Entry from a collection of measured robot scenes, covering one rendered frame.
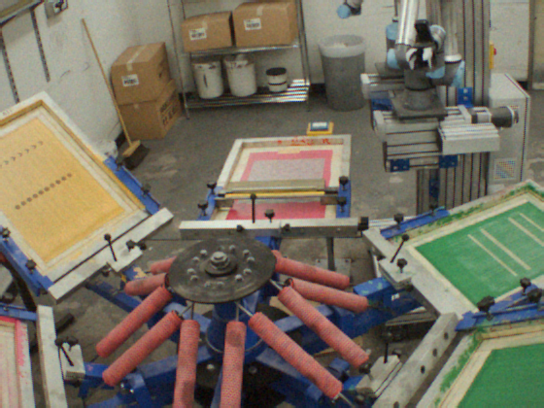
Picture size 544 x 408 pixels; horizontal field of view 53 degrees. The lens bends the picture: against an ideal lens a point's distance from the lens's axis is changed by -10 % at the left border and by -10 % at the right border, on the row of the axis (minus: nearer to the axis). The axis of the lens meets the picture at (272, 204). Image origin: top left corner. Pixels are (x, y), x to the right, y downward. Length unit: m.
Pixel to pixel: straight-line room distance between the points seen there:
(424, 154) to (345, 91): 3.05
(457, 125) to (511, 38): 3.62
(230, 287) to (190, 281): 0.12
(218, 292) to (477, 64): 1.71
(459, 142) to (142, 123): 3.77
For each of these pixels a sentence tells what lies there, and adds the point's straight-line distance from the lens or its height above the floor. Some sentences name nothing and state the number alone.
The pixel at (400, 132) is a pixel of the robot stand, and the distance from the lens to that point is 2.63.
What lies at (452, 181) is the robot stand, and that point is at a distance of 3.01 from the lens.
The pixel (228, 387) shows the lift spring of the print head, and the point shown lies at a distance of 1.51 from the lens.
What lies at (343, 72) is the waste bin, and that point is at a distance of 5.58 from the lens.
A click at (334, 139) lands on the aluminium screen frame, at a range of 2.98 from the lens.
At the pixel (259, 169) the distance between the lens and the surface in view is 2.84.
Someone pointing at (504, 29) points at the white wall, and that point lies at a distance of 6.15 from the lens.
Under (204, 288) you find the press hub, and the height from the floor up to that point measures 1.31.
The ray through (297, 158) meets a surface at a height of 0.96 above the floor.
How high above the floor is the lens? 2.29
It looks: 31 degrees down
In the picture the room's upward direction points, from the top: 8 degrees counter-clockwise
